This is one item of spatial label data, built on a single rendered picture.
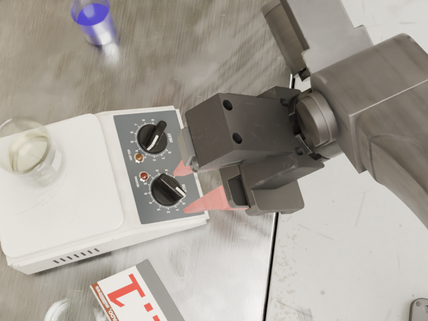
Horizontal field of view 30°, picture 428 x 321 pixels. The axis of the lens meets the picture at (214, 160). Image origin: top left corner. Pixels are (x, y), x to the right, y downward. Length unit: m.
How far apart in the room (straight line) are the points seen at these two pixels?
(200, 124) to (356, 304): 0.34
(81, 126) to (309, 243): 0.26
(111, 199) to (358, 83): 0.33
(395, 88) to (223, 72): 0.41
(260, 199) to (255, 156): 0.06
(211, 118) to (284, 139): 0.07
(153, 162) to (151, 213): 0.06
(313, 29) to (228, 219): 0.32
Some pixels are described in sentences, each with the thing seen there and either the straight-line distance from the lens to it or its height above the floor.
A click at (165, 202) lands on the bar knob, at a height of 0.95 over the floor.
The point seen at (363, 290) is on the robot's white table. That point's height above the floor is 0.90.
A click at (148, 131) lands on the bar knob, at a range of 0.82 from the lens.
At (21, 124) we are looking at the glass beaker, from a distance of 0.75.
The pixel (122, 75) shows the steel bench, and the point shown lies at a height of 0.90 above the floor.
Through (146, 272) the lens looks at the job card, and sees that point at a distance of 0.84.
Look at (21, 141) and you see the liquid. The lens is 0.77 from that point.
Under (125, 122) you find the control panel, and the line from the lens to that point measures 0.82.
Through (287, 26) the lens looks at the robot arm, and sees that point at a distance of 0.60.
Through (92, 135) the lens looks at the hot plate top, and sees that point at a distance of 0.79.
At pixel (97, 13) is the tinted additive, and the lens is 0.90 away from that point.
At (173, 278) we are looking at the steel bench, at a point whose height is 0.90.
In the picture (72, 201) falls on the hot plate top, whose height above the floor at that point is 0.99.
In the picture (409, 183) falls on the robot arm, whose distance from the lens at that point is 0.48.
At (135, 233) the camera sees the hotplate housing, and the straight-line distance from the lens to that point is 0.78.
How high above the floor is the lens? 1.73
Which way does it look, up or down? 75 degrees down
